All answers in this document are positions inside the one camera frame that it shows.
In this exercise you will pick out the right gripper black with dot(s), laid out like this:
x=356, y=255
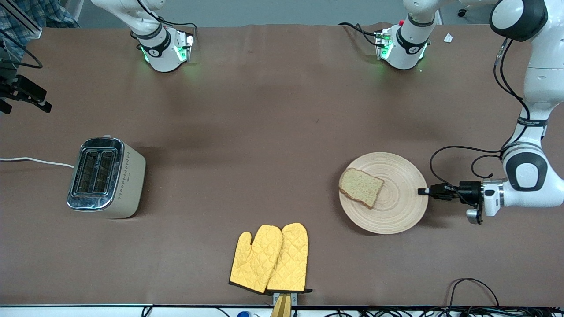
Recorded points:
x=27, y=91

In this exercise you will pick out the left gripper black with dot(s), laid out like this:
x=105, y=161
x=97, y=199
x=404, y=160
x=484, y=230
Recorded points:
x=469, y=190

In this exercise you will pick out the round wooden plate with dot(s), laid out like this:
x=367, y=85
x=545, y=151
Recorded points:
x=396, y=202

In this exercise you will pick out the brown bread slice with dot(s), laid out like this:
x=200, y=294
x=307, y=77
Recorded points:
x=359, y=187

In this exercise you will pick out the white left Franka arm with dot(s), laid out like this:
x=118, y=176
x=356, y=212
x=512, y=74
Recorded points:
x=546, y=79

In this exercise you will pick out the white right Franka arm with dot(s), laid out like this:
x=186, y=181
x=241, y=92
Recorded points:
x=163, y=57

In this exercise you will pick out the chrome and beige toaster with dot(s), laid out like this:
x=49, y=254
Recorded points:
x=128, y=185

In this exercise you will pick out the person in plaid shirt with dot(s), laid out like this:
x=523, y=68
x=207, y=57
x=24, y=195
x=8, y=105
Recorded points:
x=57, y=13

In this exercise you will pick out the white paper scrap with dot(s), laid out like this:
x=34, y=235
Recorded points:
x=448, y=38

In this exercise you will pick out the yellow quilted oven mitt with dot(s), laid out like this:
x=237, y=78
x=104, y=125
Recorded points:
x=291, y=259
x=255, y=259

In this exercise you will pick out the black chair caster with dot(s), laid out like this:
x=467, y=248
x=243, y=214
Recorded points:
x=461, y=13

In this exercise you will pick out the yellow wooden strip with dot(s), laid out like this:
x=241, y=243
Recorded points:
x=282, y=308

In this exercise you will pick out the brown table cover sheet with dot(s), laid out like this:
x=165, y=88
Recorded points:
x=264, y=110

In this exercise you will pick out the aluminium frame profile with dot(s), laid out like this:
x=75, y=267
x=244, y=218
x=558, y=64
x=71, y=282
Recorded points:
x=33, y=27

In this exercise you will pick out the grey metal bracket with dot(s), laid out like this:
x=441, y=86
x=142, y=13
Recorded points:
x=294, y=298

